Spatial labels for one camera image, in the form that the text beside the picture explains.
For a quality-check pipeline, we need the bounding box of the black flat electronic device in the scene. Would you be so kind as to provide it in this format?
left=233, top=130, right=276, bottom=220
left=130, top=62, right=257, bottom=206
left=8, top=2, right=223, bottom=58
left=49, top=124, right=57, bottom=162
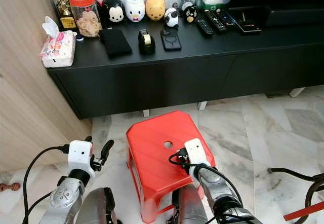
left=234, top=10, right=263, bottom=34

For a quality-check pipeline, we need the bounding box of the black tape dispenser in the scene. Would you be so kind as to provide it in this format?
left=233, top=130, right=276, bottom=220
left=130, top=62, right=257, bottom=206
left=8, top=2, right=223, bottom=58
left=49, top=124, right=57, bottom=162
left=138, top=29, right=157, bottom=56

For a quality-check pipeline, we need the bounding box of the light wood cabinet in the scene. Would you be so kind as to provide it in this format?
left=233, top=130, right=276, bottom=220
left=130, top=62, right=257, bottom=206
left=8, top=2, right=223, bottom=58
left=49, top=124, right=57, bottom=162
left=0, top=0, right=93, bottom=173

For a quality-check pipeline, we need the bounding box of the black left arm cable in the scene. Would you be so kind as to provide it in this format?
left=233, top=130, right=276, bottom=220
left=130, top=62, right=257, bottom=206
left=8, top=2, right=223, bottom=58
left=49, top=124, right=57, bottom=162
left=22, top=144, right=70, bottom=224

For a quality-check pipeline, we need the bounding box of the pink white tissue pack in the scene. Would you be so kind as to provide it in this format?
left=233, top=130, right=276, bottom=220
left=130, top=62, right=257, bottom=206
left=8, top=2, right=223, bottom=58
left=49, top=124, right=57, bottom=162
left=40, top=16, right=77, bottom=68

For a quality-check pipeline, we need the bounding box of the black phone case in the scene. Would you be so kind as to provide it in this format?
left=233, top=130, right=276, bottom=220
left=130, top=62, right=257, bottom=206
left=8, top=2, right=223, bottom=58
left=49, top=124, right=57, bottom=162
left=160, top=28, right=182, bottom=52

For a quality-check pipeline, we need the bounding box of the small black mouse toy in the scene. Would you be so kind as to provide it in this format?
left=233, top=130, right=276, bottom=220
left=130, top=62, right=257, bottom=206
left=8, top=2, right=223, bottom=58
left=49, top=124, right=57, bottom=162
left=184, top=5, right=198, bottom=24

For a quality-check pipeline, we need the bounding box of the red plastic stool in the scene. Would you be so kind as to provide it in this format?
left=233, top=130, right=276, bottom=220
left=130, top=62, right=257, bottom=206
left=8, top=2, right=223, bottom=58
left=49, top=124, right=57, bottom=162
left=125, top=110, right=216, bottom=224

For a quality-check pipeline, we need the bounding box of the black TV cabinet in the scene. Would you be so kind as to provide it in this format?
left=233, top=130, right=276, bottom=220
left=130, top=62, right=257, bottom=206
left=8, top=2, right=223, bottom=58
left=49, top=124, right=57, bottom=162
left=48, top=9, right=324, bottom=120

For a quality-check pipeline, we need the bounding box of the brown wooden door stopper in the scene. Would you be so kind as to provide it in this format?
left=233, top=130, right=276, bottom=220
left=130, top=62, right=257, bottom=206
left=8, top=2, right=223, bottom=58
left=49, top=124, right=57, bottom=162
left=0, top=182, right=21, bottom=193

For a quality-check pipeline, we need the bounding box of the black folded cloth pouch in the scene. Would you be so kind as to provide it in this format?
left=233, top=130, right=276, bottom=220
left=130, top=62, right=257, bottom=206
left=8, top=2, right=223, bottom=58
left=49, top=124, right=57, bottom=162
left=99, top=28, right=134, bottom=59

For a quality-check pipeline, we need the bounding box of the small panda toy figure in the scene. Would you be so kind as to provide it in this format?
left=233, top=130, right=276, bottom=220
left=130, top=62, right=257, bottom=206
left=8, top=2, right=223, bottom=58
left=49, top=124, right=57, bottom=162
left=164, top=8, right=180, bottom=28

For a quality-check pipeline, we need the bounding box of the black remote control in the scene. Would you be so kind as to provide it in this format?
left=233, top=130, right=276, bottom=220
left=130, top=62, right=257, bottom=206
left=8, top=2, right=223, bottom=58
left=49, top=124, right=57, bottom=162
left=204, top=11, right=228, bottom=33
left=218, top=11, right=237, bottom=30
left=196, top=18, right=215, bottom=37

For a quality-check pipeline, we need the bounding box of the red bar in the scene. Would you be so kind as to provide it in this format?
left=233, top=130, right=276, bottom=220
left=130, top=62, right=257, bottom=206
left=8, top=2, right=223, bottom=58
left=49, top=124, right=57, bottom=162
left=283, top=201, right=324, bottom=222

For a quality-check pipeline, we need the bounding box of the black curved metal leg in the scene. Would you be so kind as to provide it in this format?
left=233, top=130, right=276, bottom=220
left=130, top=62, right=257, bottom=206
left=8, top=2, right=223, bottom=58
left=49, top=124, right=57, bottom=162
left=268, top=167, right=324, bottom=210

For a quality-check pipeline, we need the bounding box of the red lidded snack jar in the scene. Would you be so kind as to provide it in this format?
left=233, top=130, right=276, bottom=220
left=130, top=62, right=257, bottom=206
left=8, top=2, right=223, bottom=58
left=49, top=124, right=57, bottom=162
left=68, top=0, right=102, bottom=38

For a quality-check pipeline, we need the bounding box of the black mouse egg figure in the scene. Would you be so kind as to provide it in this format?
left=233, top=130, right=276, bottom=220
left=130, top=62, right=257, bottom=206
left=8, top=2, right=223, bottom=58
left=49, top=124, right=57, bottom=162
left=101, top=0, right=126, bottom=24

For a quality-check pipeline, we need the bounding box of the gold trophy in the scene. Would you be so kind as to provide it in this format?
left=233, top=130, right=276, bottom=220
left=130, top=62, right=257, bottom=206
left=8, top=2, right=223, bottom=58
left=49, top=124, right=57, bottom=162
left=45, top=0, right=77, bottom=31

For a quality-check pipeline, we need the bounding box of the robot leg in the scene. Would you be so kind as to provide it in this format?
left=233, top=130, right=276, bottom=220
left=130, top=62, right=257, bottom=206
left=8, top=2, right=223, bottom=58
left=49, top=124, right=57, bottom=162
left=173, top=183, right=214, bottom=224
left=80, top=187, right=118, bottom=224

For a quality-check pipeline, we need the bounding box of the robot left leg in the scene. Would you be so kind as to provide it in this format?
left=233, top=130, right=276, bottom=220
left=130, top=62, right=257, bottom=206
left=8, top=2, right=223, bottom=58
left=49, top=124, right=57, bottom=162
left=80, top=187, right=118, bottom=224

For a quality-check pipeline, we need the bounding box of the robot right leg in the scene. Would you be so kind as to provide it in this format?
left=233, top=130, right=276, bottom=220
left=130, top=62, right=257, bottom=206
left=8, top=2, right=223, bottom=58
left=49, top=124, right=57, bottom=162
left=173, top=183, right=214, bottom=224

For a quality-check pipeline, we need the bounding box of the yellow bear egg figure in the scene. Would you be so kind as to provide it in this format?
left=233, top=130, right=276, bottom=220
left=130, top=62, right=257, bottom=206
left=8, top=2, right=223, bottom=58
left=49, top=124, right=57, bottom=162
left=145, top=0, right=167, bottom=22

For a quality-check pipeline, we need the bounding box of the white duck egg figure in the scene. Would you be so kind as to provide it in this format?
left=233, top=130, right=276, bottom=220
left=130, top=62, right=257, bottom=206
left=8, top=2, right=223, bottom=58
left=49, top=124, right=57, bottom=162
left=124, top=0, right=146, bottom=23

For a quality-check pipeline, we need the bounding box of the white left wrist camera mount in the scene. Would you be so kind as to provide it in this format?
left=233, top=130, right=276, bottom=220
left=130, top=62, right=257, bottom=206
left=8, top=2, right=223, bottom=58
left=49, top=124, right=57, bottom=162
left=68, top=140, right=95, bottom=173

